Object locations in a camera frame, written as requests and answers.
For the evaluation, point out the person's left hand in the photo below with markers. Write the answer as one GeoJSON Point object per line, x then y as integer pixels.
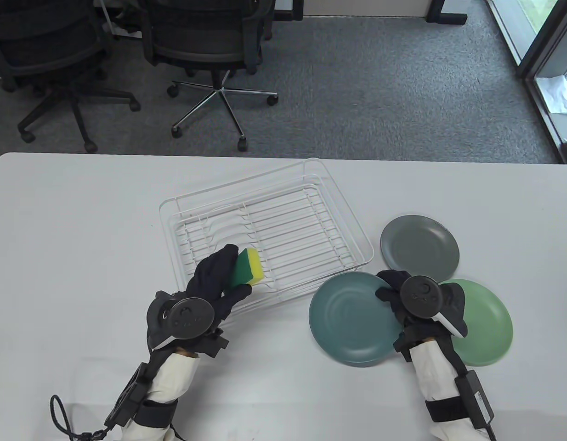
{"type": "Point", "coordinates": [210, 280]}

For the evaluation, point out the person's right hand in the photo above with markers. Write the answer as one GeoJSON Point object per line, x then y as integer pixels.
{"type": "Point", "coordinates": [391, 287]}

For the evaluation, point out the yellow green sponge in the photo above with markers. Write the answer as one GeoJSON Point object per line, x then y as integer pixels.
{"type": "Point", "coordinates": [249, 268]}

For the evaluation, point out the teal plate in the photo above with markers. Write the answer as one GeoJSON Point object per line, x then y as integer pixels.
{"type": "Point", "coordinates": [352, 317]}

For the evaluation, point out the grey plate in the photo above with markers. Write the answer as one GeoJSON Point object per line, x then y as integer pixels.
{"type": "Point", "coordinates": [419, 243]}

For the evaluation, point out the light green plate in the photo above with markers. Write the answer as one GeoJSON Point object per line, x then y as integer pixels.
{"type": "Point", "coordinates": [488, 321]}

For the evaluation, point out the black forearm battery box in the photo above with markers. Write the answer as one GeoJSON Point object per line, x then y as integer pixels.
{"type": "Point", "coordinates": [476, 399]}
{"type": "Point", "coordinates": [129, 395]}

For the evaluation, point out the person's left forearm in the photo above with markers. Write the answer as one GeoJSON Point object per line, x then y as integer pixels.
{"type": "Point", "coordinates": [173, 376]}

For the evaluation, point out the person's right forearm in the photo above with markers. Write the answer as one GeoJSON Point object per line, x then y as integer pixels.
{"type": "Point", "coordinates": [435, 372]}

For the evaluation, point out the grey white hand controller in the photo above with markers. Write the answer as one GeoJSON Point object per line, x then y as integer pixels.
{"type": "Point", "coordinates": [421, 296]}
{"type": "Point", "coordinates": [189, 317]}

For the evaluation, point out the black office chair chrome base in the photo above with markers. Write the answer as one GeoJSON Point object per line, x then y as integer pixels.
{"type": "Point", "coordinates": [201, 41]}

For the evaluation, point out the white paper sheet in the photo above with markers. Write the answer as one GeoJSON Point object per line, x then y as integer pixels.
{"type": "Point", "coordinates": [557, 94]}

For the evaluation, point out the black desk foot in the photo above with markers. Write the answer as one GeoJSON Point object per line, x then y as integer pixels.
{"type": "Point", "coordinates": [292, 11]}
{"type": "Point", "coordinates": [449, 18]}

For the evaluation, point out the black office chair left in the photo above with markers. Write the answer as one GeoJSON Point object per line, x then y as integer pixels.
{"type": "Point", "coordinates": [49, 50]}

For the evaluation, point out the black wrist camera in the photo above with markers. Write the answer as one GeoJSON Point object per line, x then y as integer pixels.
{"type": "Point", "coordinates": [401, 347]}
{"type": "Point", "coordinates": [214, 344]}

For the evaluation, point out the black window frame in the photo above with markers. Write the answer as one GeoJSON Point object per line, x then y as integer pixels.
{"type": "Point", "coordinates": [543, 46]}

